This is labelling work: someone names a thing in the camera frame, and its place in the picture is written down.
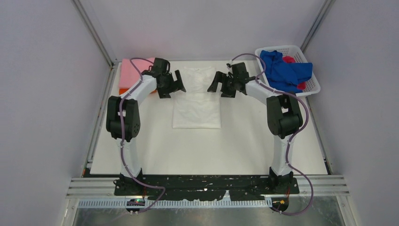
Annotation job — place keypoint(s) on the folded pink t shirt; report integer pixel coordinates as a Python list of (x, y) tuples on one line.
[(129, 75)]

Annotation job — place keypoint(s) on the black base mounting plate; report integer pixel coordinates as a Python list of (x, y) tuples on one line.
[(203, 187)]

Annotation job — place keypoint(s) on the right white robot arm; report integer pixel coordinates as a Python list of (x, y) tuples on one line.
[(283, 114)]

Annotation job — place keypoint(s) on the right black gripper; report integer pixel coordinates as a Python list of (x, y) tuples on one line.
[(219, 77)]

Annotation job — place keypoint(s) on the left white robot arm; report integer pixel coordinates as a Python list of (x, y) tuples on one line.
[(123, 117)]

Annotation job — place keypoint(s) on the folded orange t shirt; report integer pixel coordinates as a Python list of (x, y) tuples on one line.
[(122, 91)]

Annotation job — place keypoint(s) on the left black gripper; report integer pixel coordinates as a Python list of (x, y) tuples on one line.
[(164, 93)]

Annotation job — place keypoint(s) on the white plastic basket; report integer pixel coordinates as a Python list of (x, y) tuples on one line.
[(312, 85)]

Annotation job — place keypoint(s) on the white printed t shirt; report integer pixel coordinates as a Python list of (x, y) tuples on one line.
[(196, 108)]

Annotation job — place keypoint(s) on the red t shirt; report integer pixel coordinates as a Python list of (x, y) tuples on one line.
[(289, 59)]

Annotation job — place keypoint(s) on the white slotted cable duct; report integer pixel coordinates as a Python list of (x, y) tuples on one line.
[(141, 203)]

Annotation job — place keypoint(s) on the blue t shirt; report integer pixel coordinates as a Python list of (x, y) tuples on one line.
[(285, 76)]

